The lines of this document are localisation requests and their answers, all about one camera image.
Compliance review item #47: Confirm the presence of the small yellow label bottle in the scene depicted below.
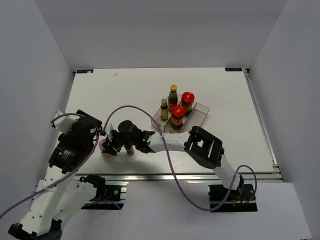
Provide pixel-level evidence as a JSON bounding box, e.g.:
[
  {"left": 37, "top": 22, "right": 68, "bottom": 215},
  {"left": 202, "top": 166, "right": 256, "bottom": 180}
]
[{"left": 160, "top": 98, "right": 169, "bottom": 121}]

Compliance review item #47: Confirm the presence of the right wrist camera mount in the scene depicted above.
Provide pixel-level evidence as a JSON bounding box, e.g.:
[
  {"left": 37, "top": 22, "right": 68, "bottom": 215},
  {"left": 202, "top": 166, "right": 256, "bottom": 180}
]
[{"left": 102, "top": 123, "right": 114, "bottom": 148}]

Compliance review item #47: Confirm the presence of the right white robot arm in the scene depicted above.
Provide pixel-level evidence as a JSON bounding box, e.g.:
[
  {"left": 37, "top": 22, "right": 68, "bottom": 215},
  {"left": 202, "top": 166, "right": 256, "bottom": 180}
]
[{"left": 102, "top": 120, "right": 244, "bottom": 200}]

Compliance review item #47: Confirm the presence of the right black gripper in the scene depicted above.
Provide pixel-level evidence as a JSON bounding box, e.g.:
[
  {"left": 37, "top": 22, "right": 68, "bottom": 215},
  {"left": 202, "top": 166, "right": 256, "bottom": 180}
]
[{"left": 102, "top": 129, "right": 137, "bottom": 155}]

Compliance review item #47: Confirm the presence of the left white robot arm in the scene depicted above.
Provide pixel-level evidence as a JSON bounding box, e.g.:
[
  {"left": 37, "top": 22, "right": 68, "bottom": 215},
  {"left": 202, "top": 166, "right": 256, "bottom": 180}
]
[{"left": 8, "top": 110, "right": 106, "bottom": 240}]

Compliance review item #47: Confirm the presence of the clear three-slot organizer tray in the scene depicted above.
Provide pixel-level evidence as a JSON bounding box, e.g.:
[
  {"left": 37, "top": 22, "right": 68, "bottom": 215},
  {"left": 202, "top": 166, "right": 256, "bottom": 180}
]
[{"left": 153, "top": 101, "right": 210, "bottom": 134}]

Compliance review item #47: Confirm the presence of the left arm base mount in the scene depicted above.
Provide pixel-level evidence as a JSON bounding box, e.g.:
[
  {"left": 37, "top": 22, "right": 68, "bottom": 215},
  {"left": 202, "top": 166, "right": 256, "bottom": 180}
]
[{"left": 79, "top": 174, "right": 124, "bottom": 210}]

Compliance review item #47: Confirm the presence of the green label sauce bottle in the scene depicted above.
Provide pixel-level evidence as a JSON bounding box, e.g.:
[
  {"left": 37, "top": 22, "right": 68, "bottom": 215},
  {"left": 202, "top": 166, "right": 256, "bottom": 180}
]
[{"left": 167, "top": 84, "right": 178, "bottom": 112}]

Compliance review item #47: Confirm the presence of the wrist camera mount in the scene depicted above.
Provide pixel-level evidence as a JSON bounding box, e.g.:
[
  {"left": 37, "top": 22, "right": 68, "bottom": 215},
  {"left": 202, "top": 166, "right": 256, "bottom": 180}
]
[
  {"left": 50, "top": 116, "right": 76, "bottom": 134},
  {"left": 102, "top": 123, "right": 114, "bottom": 148}
]

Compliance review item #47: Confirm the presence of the black cap spice bottle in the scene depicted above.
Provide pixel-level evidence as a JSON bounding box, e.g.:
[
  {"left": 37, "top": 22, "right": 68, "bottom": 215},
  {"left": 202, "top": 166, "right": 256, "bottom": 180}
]
[{"left": 125, "top": 145, "right": 135, "bottom": 156}]

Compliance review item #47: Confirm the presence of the red lid jar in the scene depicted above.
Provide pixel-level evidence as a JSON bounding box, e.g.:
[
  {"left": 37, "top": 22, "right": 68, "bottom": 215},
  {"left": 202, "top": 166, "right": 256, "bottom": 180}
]
[
  {"left": 181, "top": 91, "right": 195, "bottom": 115},
  {"left": 170, "top": 105, "right": 185, "bottom": 129}
]

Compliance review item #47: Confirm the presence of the blue corner label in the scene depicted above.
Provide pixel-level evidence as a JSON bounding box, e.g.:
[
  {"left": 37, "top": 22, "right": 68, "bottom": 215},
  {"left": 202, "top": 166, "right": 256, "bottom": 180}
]
[
  {"left": 224, "top": 67, "right": 243, "bottom": 72},
  {"left": 76, "top": 69, "right": 94, "bottom": 74}
]

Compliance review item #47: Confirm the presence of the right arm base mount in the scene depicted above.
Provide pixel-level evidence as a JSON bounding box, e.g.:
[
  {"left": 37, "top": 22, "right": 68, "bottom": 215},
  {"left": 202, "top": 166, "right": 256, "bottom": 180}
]
[{"left": 208, "top": 176, "right": 258, "bottom": 213}]

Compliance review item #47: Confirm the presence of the pink cap spice bottle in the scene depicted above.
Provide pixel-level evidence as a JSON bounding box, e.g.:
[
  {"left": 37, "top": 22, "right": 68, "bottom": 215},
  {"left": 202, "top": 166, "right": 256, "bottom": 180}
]
[{"left": 98, "top": 139, "right": 112, "bottom": 159}]

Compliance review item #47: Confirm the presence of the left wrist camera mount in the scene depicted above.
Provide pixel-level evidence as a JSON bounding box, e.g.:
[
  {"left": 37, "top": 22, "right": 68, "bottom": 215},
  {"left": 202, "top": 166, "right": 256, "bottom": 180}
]
[{"left": 50, "top": 116, "right": 76, "bottom": 134}]

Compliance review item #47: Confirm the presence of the aluminium table rail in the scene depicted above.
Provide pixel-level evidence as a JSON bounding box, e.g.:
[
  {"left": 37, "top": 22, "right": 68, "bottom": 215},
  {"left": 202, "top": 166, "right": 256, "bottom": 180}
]
[{"left": 72, "top": 163, "right": 285, "bottom": 183}]

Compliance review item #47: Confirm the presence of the blue corner label left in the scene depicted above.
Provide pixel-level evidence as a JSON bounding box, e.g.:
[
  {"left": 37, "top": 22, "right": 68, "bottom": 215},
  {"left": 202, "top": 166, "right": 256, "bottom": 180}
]
[{"left": 76, "top": 69, "right": 94, "bottom": 74}]

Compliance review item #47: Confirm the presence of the blue corner label right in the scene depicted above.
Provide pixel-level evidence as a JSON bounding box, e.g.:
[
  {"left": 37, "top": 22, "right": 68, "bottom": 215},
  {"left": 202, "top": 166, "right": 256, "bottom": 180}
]
[{"left": 224, "top": 67, "right": 243, "bottom": 72}]

